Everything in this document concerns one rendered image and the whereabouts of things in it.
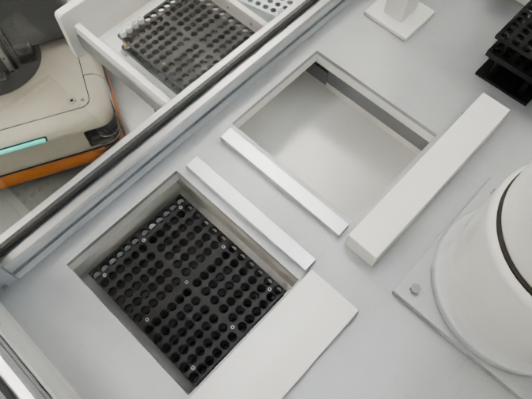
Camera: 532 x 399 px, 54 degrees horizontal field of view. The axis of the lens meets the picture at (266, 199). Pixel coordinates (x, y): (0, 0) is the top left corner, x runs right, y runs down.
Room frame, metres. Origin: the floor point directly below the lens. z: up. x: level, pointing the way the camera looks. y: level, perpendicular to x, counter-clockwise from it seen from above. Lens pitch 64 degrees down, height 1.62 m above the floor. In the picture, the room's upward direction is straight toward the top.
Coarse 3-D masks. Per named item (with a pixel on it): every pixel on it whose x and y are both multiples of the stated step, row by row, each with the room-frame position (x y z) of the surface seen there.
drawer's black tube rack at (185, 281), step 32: (192, 224) 0.31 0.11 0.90; (128, 256) 0.26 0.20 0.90; (160, 256) 0.26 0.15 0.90; (192, 256) 0.26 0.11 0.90; (224, 256) 0.27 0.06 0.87; (128, 288) 0.21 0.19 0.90; (160, 288) 0.21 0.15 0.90; (192, 288) 0.21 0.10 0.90; (224, 288) 0.21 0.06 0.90; (256, 288) 0.21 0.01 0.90; (160, 320) 0.17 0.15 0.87; (192, 320) 0.17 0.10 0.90; (224, 320) 0.17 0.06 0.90; (256, 320) 0.17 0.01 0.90; (192, 352) 0.12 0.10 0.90; (224, 352) 0.12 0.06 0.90; (192, 384) 0.08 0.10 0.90
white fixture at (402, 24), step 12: (384, 0) 0.71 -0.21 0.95; (396, 0) 0.67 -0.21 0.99; (408, 0) 0.66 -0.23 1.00; (372, 12) 0.68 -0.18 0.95; (384, 12) 0.68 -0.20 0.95; (396, 12) 0.66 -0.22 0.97; (408, 12) 0.66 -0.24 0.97; (420, 12) 0.68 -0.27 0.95; (432, 12) 0.68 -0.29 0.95; (384, 24) 0.65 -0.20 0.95; (396, 24) 0.65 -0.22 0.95; (408, 24) 0.65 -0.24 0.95; (420, 24) 0.65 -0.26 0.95; (408, 36) 0.63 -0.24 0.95
